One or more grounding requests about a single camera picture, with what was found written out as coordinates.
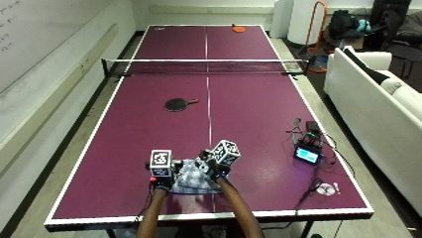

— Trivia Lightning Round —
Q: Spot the person's right hand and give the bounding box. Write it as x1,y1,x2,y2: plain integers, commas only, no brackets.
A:
199,149,231,181

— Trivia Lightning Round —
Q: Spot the person's left hand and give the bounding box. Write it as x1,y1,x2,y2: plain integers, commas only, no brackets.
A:
145,159,183,192

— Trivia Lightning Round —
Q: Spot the checked white cloth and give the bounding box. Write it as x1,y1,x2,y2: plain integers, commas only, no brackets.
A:
169,159,223,195

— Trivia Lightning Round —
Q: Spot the white marker cube left glove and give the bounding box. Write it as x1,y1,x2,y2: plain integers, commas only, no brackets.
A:
149,149,174,179

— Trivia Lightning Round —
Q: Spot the white marker cube glove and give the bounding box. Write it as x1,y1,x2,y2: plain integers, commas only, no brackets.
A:
149,149,174,179
210,139,242,168

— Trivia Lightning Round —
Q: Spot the white marker cube right glove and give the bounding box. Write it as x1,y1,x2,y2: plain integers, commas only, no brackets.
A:
210,139,242,168

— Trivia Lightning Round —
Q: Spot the table tennis table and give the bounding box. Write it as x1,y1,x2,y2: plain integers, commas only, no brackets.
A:
44,24,375,232

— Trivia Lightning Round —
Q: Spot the black table tennis paddle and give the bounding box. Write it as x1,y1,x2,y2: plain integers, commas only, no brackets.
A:
163,97,201,113

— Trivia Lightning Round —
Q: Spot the white round tape roll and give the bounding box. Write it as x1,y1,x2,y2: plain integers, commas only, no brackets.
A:
315,181,342,196

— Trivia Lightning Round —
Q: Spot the table tennis net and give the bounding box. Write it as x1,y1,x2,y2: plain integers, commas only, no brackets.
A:
99,58,311,78

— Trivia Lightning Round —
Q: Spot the white sofa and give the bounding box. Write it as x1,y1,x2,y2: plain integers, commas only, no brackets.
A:
323,45,422,217

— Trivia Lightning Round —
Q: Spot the black cushion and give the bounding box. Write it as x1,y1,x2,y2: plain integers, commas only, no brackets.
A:
343,48,391,85

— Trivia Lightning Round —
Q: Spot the white cylindrical column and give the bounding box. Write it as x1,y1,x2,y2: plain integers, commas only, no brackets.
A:
286,0,328,46

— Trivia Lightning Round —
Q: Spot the whiteboard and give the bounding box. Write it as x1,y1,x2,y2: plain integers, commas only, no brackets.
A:
0,0,115,95

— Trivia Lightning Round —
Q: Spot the black backpack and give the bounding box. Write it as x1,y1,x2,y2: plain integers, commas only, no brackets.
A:
328,9,360,40

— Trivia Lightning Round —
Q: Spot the teal bag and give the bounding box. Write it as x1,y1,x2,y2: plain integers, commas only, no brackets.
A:
354,18,372,34

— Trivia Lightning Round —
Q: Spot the black office chair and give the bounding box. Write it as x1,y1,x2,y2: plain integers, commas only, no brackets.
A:
367,0,422,79

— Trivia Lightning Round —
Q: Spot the small screen recording device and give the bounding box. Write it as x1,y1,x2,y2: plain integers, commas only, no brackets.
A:
291,120,327,166

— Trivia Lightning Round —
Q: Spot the black cable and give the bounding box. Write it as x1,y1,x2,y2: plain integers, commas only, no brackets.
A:
292,132,348,212

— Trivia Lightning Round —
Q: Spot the orange metal frame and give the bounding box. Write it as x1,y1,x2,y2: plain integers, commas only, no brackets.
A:
304,0,330,73

